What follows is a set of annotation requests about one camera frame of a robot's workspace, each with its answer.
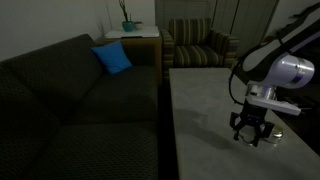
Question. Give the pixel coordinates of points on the striped armchair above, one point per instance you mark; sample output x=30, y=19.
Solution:
x=189, y=43

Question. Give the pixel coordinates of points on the wooden side table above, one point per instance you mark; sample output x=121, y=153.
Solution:
x=146, y=36

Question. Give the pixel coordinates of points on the blue cushion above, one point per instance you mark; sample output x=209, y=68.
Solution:
x=112, y=57

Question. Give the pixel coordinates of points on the dark grey sofa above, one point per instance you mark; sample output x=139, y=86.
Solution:
x=64, y=116

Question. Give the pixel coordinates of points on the small white pot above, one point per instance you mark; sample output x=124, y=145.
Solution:
x=138, y=25

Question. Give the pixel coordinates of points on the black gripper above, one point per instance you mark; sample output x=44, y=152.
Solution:
x=252, y=116

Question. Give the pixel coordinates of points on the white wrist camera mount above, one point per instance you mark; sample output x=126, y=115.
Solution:
x=280, y=106

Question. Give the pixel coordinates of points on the teal vase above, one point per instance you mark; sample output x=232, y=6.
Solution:
x=128, y=26

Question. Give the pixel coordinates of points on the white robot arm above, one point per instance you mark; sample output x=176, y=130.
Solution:
x=272, y=65

